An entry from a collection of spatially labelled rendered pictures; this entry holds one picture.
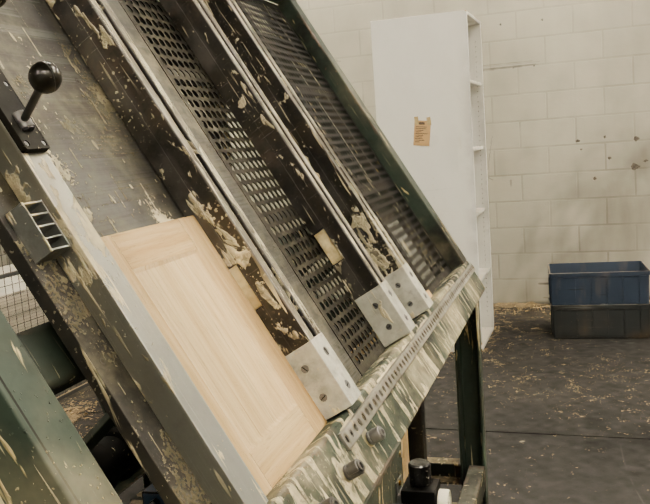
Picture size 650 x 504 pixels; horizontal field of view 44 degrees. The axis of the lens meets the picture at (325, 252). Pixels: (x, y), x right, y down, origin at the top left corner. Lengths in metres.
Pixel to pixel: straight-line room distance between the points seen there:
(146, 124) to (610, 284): 4.24
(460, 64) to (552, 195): 1.72
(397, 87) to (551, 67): 1.63
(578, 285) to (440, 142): 1.26
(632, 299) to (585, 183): 1.25
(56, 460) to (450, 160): 4.28
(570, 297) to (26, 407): 4.70
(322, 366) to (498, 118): 5.09
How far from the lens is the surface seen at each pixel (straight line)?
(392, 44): 5.03
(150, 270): 1.17
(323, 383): 1.33
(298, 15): 2.90
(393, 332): 1.79
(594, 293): 5.33
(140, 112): 1.39
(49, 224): 1.04
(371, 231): 2.01
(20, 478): 0.84
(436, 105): 4.95
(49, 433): 0.83
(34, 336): 1.01
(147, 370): 1.02
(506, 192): 6.32
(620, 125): 6.26
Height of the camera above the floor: 1.34
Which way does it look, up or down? 8 degrees down
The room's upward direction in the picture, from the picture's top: 4 degrees counter-clockwise
